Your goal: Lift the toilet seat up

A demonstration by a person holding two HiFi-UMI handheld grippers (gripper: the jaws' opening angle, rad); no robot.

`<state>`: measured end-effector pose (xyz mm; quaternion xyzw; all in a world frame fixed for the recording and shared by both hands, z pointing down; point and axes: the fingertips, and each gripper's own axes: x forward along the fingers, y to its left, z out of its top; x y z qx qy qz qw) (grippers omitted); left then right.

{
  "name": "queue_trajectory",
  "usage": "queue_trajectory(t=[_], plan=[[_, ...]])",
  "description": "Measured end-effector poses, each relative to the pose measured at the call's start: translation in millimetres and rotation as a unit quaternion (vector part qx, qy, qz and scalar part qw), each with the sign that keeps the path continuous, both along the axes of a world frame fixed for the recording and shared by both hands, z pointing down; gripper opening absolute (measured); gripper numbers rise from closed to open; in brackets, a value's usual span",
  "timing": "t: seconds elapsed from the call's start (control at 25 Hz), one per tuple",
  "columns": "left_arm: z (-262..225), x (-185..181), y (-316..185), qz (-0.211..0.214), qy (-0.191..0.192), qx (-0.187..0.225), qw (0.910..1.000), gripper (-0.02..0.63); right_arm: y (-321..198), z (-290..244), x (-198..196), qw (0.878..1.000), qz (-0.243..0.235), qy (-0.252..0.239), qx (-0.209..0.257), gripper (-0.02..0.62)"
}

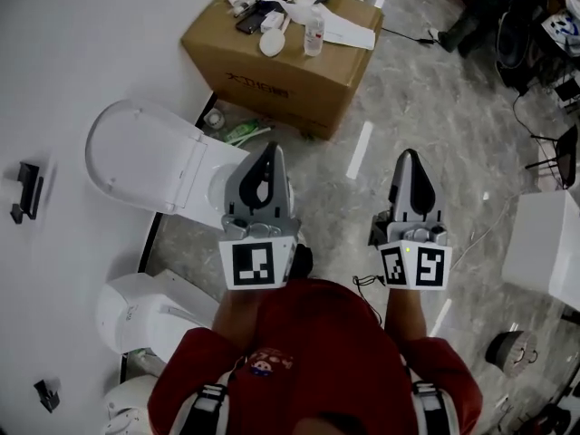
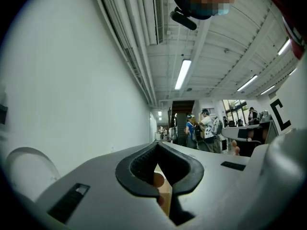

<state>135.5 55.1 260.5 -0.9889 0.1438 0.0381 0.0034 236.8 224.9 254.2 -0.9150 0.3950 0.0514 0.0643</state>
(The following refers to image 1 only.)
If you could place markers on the white toilet lid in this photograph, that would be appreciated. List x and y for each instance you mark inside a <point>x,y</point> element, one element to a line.
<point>136,152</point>

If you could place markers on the person's red shirt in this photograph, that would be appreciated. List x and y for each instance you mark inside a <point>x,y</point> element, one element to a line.
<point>326,356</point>

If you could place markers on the small white box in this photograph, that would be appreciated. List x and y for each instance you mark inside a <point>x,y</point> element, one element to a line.
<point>271,22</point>

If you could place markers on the round white floor valve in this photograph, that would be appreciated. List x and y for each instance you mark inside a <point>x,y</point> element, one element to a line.
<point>214,119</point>

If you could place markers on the black smartphone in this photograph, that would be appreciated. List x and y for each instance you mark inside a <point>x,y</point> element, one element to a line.
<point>249,21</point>

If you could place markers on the white toilet bowl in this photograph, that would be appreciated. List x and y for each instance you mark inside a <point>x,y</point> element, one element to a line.
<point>216,188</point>

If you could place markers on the clear plastic bottle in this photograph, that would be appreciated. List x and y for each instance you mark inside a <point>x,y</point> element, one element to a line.
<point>314,36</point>

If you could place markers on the round woven basket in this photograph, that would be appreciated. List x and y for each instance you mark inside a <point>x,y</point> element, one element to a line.
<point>512,351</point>

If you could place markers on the green bottle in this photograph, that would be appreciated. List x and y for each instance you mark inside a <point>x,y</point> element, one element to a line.
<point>242,130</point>

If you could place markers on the white toilet with tank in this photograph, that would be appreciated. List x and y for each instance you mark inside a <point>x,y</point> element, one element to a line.
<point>149,311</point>

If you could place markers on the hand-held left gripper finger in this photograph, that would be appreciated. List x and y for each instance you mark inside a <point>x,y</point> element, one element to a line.
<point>232,197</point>
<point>282,197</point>

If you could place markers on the large brown cardboard box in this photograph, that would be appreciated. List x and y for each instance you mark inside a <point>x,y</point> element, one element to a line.
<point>281,80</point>

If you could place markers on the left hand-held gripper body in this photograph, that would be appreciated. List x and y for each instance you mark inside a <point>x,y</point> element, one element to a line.
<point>254,265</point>

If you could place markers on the white paper sheet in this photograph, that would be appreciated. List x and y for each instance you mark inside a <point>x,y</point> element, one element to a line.
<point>349,30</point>

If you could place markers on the black chair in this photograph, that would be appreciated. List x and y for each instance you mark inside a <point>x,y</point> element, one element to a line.
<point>568,152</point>

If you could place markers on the person's left forearm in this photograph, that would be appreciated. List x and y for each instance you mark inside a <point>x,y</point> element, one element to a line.
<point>235,315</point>

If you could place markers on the black wall-mounted holder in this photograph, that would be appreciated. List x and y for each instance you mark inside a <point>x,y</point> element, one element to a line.
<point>28,193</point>
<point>47,397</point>

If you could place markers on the round white pad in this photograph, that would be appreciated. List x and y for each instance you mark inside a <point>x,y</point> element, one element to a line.
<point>272,42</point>

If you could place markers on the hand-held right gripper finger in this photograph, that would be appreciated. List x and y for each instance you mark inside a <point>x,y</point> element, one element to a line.
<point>396,206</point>
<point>438,215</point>

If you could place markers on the person's right forearm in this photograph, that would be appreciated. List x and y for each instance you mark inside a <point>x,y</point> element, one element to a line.
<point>405,315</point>

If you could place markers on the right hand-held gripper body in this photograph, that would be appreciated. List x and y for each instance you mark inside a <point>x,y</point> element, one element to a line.
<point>430,267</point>

